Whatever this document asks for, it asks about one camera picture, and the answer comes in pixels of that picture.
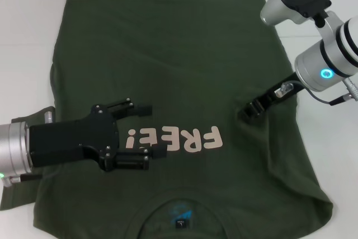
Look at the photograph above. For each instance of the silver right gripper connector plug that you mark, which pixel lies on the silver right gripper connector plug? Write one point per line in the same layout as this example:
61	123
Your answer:
283	89

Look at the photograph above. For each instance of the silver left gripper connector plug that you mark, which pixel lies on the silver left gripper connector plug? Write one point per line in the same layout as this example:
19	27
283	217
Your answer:
48	117

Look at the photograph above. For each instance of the dark green FREE! t-shirt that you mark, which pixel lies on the dark green FREE! t-shirt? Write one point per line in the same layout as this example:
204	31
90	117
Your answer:
167	54

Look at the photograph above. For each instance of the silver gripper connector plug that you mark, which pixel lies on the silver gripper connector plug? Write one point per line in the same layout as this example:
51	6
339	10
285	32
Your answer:
48	117
283	89

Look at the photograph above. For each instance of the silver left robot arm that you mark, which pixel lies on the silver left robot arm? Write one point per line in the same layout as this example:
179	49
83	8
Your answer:
14	149

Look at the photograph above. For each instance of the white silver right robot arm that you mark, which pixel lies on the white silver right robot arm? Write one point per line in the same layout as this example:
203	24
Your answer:
330	57

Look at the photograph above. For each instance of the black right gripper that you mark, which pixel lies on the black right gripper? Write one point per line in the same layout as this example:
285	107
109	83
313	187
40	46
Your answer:
272	97

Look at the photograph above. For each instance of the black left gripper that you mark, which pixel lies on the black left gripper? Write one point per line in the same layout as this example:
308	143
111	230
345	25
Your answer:
72	141

